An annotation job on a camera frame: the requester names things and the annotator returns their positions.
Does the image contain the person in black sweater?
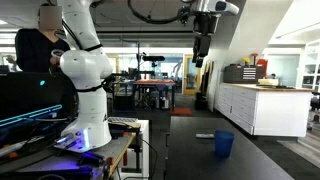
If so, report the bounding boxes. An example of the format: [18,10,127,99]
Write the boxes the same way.
[14,3,72,74]

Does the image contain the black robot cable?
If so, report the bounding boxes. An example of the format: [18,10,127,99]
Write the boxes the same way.
[127,0,198,25]

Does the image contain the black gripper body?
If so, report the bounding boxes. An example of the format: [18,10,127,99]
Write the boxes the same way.
[193,13,221,38]

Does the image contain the white marker with orange cap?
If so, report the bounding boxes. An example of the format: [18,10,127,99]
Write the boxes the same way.
[195,133,215,140]

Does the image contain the red topped workbench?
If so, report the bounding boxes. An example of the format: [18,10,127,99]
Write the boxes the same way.
[133,79,177,113]

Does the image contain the yellow framed glass door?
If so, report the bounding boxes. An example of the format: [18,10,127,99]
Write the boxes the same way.
[182,54,203,96]

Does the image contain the black office chair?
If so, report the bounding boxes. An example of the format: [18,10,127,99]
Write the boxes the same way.
[307,91,320,131]

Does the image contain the black monitor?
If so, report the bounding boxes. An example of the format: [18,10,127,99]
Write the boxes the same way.
[0,71,79,120]

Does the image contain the white wall shelf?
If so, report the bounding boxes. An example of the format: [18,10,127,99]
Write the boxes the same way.
[298,41,320,93]

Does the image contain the pale yellow stacked boards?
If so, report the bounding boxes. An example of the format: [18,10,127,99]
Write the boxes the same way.
[257,78,280,88]

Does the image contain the laptop with cyan glow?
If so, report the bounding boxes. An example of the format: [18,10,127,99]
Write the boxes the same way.
[0,104,64,148]

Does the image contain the grey robot mounting table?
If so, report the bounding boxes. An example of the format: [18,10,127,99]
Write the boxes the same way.
[0,132,138,180]

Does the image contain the black floor box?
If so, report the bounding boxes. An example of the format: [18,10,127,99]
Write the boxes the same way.
[194,91,209,111]

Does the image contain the white drawer cabinet wood top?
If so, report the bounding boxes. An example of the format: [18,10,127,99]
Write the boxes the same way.
[214,82,314,138]

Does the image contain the blue plastic cup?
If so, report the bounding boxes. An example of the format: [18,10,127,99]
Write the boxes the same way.
[213,129,235,159]

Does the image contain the white pedestal cabinet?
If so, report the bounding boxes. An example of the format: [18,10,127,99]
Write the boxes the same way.
[119,119,150,179]

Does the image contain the white handheld controller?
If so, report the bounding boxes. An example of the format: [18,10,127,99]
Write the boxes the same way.
[50,48,65,58]

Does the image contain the dark metal tool chest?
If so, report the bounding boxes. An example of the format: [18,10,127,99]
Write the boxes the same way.
[222,64,258,85]

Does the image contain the red floor mat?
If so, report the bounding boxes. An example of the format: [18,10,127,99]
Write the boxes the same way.
[169,107,193,117]

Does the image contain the person bare hand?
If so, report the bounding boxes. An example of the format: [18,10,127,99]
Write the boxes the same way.
[49,54,63,68]

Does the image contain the thin black power cable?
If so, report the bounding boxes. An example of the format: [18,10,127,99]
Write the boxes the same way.
[137,134,160,180]

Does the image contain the leaning wooden boards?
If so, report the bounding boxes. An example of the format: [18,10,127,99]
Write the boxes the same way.
[201,60,215,96]

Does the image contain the red box on chest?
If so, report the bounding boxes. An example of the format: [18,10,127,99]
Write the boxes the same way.
[250,53,269,78]

